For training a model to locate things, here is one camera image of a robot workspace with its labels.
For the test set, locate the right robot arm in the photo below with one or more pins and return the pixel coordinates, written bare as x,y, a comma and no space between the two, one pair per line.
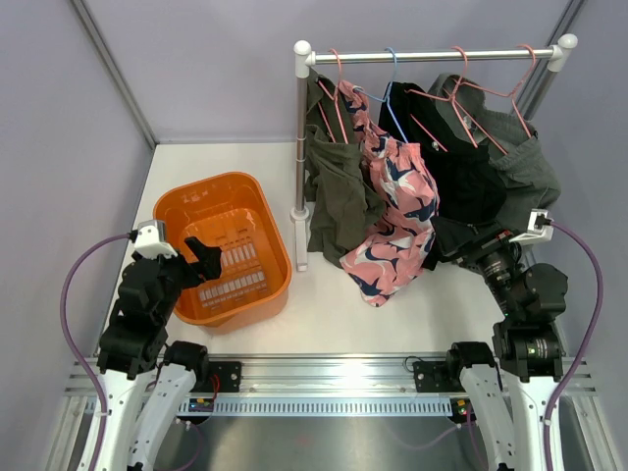
511,383

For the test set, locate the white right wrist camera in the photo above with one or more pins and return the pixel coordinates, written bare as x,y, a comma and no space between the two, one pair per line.
539,229

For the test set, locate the metal clothes rack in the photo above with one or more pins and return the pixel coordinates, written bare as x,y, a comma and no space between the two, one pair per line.
305,58

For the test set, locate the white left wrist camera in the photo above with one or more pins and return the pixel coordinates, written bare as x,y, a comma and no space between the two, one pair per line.
150,241

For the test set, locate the grey green shorts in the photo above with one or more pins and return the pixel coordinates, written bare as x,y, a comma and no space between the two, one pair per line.
513,146

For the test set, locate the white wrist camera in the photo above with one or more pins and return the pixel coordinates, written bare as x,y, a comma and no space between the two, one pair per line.
539,229
150,241

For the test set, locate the white slotted cable duct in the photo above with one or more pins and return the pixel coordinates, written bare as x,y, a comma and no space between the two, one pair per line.
232,406

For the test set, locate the orange plastic laundry basket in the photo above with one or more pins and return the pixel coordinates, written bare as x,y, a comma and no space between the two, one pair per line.
229,211

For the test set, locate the aluminium mounting rail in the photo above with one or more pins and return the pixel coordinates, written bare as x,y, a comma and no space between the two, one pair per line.
356,375

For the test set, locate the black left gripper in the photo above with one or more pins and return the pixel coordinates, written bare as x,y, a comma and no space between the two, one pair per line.
208,257

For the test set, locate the olive green shorts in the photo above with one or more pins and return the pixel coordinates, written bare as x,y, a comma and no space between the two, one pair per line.
345,204

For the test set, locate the pink shark print shorts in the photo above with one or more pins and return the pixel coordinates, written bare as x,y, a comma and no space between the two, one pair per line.
396,246

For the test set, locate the black shorts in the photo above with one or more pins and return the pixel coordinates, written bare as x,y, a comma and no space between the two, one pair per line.
469,188

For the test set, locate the left aluminium frame post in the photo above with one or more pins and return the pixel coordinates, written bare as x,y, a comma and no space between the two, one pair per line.
99,44

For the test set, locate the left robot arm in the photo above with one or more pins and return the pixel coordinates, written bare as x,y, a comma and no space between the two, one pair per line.
140,378

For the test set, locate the aluminium frame post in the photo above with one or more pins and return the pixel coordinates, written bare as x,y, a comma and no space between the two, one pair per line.
99,44
539,81

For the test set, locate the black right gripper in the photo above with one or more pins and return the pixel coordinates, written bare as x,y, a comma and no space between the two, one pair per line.
476,240

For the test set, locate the right aluminium frame post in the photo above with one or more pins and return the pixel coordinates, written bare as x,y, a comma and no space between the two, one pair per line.
539,81

